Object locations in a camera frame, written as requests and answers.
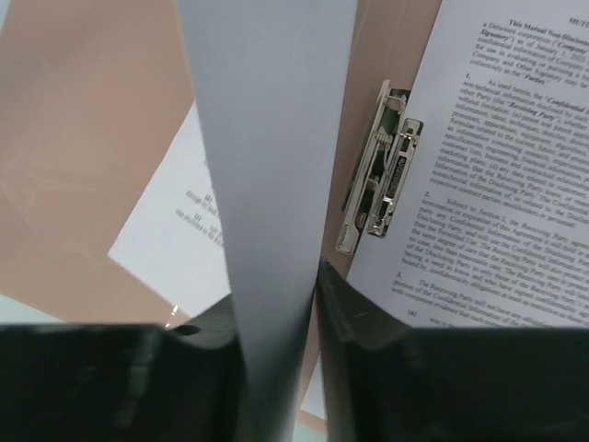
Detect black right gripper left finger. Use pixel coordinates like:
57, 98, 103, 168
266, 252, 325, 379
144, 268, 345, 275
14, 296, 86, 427
1, 298, 243, 441

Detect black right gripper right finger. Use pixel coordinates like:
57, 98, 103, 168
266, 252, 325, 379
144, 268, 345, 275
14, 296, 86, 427
316, 261, 588, 441

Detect printed text paper sheet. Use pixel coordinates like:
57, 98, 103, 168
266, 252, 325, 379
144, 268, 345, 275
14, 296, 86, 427
348, 1, 588, 327

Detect metal folder clip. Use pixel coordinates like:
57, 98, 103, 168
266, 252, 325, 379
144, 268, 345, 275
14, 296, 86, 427
336, 80, 423, 255

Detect white paper sheet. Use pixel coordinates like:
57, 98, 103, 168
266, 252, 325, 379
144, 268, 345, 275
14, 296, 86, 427
106, 0, 364, 442

